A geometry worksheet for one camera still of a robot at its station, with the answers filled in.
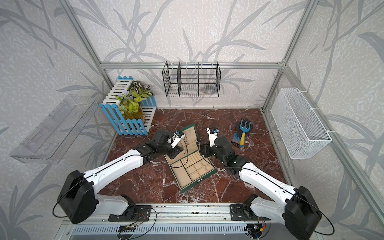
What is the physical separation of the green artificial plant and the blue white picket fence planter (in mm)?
11

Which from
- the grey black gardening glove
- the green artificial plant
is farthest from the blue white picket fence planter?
the grey black gardening glove

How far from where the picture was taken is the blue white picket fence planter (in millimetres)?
882

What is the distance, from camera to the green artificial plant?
91cm

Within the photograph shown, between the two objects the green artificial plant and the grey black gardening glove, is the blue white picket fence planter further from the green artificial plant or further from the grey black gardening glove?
the grey black gardening glove
